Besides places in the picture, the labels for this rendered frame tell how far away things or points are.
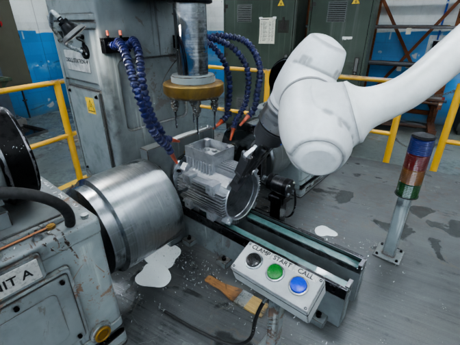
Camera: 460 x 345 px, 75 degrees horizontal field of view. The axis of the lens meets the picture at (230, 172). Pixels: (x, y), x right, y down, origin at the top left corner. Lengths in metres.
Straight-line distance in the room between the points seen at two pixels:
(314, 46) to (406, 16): 5.25
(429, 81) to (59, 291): 0.70
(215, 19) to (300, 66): 6.26
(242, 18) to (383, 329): 3.95
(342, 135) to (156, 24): 0.77
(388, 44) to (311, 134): 5.42
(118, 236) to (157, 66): 0.60
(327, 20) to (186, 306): 3.58
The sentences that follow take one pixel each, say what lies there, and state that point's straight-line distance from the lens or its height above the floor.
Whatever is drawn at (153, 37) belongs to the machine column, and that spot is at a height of 1.45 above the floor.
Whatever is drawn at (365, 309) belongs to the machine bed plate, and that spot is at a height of 0.80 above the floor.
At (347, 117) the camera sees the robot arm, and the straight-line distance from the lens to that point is 0.48.
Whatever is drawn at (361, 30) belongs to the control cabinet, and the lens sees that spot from 3.95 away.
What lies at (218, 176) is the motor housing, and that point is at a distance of 0.90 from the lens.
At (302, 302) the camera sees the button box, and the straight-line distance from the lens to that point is 0.58.
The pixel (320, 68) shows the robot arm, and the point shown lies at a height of 1.42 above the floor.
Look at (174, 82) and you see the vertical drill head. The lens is 0.91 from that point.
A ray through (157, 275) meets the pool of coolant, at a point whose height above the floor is 0.80.
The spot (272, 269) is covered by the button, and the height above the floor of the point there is 1.07.
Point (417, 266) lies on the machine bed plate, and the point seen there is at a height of 0.80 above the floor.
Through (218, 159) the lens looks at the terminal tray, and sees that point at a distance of 0.91.
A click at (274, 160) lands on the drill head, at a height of 1.05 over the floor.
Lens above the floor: 1.49
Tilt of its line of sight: 26 degrees down
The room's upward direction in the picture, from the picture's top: straight up
